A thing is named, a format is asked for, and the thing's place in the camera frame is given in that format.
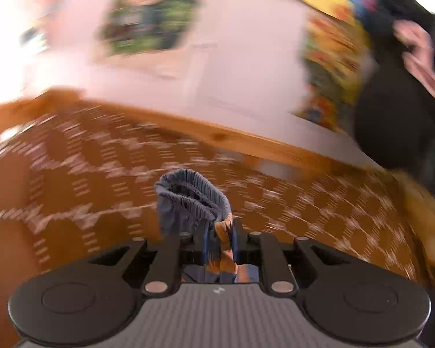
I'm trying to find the blue patterned child pants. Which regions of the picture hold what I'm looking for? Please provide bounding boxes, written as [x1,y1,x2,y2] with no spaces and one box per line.
[154,167,260,285]

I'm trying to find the person's right hand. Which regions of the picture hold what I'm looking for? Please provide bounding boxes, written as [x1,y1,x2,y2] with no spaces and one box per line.
[393,20,435,98]

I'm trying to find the brown PF patterned blanket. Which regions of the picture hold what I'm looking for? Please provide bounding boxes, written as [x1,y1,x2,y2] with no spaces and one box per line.
[0,101,435,296]

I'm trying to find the black puffy jacket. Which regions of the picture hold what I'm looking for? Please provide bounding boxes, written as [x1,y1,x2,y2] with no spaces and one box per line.
[354,0,435,170]

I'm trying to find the wooden bed frame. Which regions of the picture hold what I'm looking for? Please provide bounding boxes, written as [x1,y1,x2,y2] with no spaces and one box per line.
[0,87,381,178]

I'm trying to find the colourful landscape wall poster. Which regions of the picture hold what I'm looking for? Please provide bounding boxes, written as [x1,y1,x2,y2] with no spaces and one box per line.
[295,0,377,134]

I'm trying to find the green cartoon wall poster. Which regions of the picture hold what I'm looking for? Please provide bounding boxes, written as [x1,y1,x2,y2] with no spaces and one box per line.
[97,0,199,56]

